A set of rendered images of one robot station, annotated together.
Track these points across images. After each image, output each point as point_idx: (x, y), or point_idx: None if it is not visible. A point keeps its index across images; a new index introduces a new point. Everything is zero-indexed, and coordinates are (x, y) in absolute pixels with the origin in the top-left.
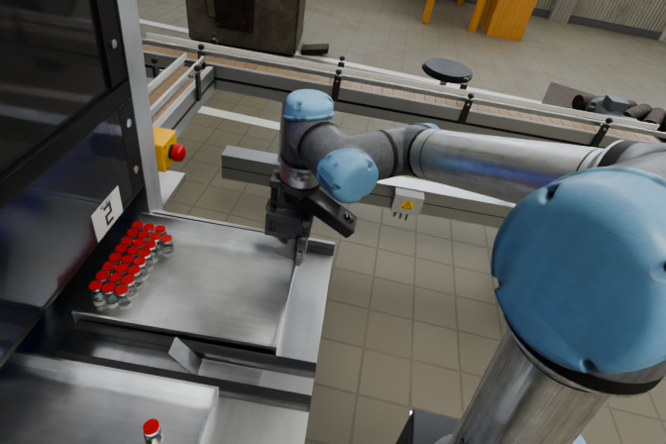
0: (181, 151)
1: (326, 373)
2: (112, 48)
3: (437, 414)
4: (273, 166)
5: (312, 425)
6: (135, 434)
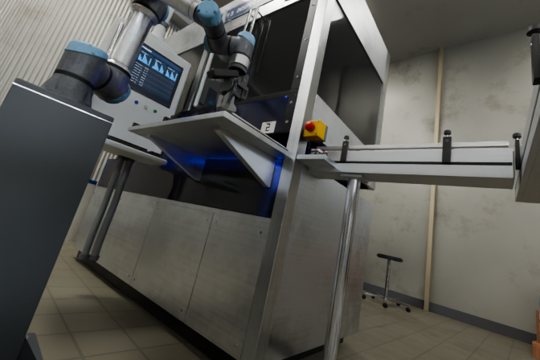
0: (307, 122)
1: None
2: (296, 78)
3: (100, 112)
4: None
5: None
6: None
